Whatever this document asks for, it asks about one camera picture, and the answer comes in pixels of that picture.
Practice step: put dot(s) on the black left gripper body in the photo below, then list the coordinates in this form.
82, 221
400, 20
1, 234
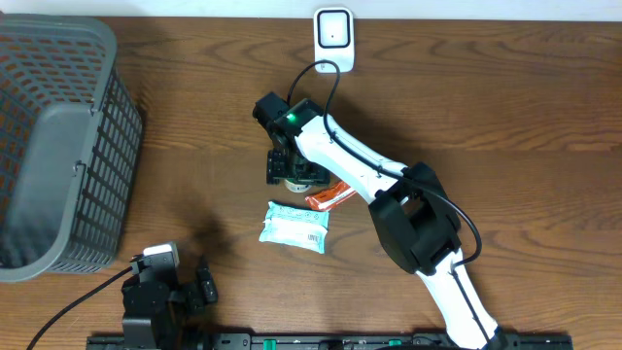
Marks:
189, 302

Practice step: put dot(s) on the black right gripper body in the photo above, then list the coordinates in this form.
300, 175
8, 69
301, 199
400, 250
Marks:
296, 168

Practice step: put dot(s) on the green lid jar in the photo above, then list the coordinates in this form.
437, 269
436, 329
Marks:
297, 188

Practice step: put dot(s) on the orange snack bar wrapper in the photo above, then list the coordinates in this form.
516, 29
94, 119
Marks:
328, 199

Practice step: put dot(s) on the teal wet wipes pack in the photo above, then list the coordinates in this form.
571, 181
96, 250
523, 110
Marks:
301, 228

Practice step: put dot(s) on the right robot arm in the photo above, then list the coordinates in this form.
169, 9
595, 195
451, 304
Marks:
415, 221

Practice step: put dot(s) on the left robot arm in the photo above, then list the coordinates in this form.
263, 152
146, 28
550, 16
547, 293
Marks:
156, 332

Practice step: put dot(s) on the white barcode scanner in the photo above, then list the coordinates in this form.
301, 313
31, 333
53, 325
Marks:
334, 37

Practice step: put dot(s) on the grey plastic mesh basket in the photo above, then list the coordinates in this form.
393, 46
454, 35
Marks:
70, 142

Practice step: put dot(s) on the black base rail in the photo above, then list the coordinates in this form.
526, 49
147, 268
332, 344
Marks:
244, 341

